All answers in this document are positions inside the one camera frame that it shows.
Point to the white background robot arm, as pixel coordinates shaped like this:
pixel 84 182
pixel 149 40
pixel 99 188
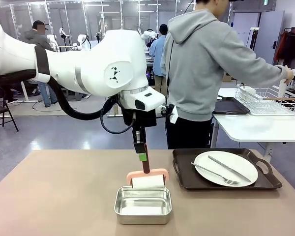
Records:
pixel 84 41

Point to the rectangular metal tin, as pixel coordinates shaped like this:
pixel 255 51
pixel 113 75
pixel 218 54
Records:
pixel 142 209

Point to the dark brown serving tray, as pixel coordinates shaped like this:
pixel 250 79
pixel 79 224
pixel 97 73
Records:
pixel 186 177
pixel 229 105

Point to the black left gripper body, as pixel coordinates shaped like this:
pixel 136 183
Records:
pixel 142 119

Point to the black folding chair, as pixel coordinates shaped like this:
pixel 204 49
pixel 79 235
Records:
pixel 0 105

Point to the person in blue shirt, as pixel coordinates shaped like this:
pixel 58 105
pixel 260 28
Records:
pixel 157 59

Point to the grey sleeved right forearm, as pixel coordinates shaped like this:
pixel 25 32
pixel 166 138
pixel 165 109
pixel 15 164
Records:
pixel 265 68

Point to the person in grey zip hoodie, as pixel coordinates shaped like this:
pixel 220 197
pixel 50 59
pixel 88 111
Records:
pixel 199 73

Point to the silver table knife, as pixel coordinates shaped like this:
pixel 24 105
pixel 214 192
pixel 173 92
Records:
pixel 231 168

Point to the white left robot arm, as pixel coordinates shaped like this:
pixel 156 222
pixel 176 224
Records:
pixel 100 64

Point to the person's right hand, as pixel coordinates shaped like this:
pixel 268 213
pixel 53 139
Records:
pixel 289 73

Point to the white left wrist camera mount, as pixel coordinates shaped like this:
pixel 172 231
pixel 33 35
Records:
pixel 173 115

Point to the black clothes rack with jackets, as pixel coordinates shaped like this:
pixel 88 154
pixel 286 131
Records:
pixel 291 49

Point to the silver fork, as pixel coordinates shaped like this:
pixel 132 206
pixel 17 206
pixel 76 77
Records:
pixel 211 172

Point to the black tripod stand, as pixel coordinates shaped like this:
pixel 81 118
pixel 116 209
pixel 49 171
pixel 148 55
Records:
pixel 253 37

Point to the white side table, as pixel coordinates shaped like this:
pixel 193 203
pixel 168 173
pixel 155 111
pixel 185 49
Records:
pixel 255 127

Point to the man in dark grey hoodie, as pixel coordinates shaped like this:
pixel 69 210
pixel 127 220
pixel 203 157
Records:
pixel 37 39

